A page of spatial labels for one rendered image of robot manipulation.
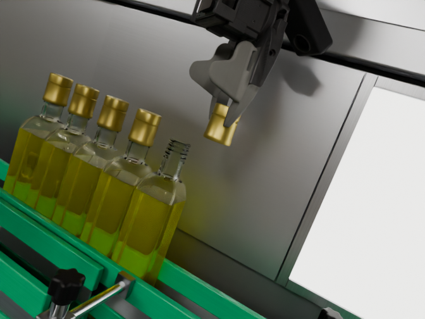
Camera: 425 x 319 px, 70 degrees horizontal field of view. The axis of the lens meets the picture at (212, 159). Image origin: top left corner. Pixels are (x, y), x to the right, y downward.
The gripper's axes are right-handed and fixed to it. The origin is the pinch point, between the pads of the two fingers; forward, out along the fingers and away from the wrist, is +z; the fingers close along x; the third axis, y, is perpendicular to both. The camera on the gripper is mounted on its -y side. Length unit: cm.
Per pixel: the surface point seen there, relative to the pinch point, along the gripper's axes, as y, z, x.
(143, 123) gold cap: 7.5, 4.8, -7.1
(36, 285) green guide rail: 14.9, 23.0, 2.1
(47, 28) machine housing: 24, -4, -51
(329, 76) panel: -14.9, -10.5, -2.2
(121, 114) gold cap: 9.6, 5.0, -11.7
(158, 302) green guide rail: 1.6, 23.8, 3.3
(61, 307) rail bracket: 13.0, 21.3, 7.5
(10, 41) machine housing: 31, 1, -59
